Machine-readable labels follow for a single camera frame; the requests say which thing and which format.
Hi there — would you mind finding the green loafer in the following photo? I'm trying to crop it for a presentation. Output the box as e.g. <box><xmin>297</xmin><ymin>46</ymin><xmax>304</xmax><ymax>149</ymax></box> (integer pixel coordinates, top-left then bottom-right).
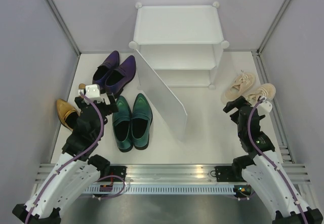
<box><xmin>131</xmin><ymin>93</ymin><xmax>153</xmax><ymax>150</ymax></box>
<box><xmin>112</xmin><ymin>96</ymin><xmax>133</xmax><ymax>153</ymax></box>

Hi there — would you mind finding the white cabinet door panel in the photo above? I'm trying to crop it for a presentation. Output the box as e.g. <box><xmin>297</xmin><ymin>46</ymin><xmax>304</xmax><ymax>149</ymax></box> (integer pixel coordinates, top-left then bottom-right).
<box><xmin>134</xmin><ymin>50</ymin><xmax>188</xmax><ymax>141</ymax></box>

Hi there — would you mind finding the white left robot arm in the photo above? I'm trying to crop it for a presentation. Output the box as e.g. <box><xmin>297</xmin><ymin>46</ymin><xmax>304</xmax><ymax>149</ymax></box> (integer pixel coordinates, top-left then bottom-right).
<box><xmin>12</xmin><ymin>89</ymin><xmax>118</xmax><ymax>223</ymax></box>

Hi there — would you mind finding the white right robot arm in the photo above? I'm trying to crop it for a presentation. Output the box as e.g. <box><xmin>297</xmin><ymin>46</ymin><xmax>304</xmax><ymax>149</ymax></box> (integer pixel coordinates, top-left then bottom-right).
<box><xmin>223</xmin><ymin>96</ymin><xmax>323</xmax><ymax>223</ymax></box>

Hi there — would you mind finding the gold pointed shoe front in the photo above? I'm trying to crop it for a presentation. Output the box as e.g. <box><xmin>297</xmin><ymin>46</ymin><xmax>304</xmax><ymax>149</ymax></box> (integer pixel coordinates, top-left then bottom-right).
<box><xmin>56</xmin><ymin>99</ymin><xmax>79</xmax><ymax>131</ymax></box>

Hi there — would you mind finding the gold pointed shoe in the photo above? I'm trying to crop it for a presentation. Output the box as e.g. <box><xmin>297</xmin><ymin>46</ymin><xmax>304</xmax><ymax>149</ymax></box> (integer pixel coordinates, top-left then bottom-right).
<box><xmin>78</xmin><ymin>83</ymin><xmax>86</xmax><ymax>90</ymax></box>
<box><xmin>56</xmin><ymin>99</ymin><xmax>79</xmax><ymax>131</ymax></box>

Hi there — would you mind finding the gold pointed shoe rear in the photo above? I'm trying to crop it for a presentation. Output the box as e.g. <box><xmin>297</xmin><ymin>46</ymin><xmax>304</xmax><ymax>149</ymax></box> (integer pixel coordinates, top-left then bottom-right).
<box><xmin>78</xmin><ymin>83</ymin><xmax>86</xmax><ymax>90</ymax></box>

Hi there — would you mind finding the white plastic shoe cabinet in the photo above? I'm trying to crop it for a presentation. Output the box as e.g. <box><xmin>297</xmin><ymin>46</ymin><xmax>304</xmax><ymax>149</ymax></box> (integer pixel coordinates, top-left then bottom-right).
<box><xmin>129</xmin><ymin>2</ymin><xmax>229</xmax><ymax>89</ymax></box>

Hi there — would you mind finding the beige sneaker rear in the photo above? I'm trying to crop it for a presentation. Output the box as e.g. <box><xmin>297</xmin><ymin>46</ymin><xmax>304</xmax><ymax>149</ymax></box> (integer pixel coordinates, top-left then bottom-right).
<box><xmin>221</xmin><ymin>72</ymin><xmax>256</xmax><ymax>105</ymax></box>

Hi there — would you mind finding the beige sneaker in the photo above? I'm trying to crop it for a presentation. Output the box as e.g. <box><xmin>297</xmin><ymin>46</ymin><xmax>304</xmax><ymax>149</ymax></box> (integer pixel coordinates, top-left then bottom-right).
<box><xmin>221</xmin><ymin>72</ymin><xmax>256</xmax><ymax>105</ymax></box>
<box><xmin>246</xmin><ymin>83</ymin><xmax>276</xmax><ymax>105</ymax></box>

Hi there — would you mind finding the purple loafer right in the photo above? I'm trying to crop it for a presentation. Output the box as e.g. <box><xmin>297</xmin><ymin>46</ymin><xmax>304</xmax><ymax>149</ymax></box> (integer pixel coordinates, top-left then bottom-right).
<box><xmin>104</xmin><ymin>55</ymin><xmax>136</xmax><ymax>99</ymax></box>

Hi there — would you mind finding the purple loafer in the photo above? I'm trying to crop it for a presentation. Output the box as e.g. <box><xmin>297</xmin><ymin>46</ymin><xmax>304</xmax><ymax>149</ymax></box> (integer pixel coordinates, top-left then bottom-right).
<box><xmin>104</xmin><ymin>55</ymin><xmax>136</xmax><ymax>99</ymax></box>
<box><xmin>92</xmin><ymin>51</ymin><xmax>120</xmax><ymax>91</ymax></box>

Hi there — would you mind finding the purple loafer left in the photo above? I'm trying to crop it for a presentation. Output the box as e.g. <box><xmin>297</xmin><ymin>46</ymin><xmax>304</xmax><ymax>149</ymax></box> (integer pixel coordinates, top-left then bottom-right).
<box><xmin>92</xmin><ymin>51</ymin><xmax>120</xmax><ymax>91</ymax></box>

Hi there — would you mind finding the beige sneaker front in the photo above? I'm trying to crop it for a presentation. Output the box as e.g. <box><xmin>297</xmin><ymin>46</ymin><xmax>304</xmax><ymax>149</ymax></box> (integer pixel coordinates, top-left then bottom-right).
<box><xmin>246</xmin><ymin>83</ymin><xmax>276</xmax><ymax>105</ymax></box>

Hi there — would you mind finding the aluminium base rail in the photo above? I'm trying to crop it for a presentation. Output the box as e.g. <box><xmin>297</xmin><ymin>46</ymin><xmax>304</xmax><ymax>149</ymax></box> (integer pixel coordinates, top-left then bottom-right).
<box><xmin>35</xmin><ymin>162</ymin><xmax>310</xmax><ymax>185</ymax></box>

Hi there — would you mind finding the white slotted cable duct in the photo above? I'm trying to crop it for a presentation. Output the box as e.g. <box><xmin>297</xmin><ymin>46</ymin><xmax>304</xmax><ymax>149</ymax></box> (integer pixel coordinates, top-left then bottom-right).
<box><xmin>83</xmin><ymin>185</ymin><xmax>235</xmax><ymax>195</ymax></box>

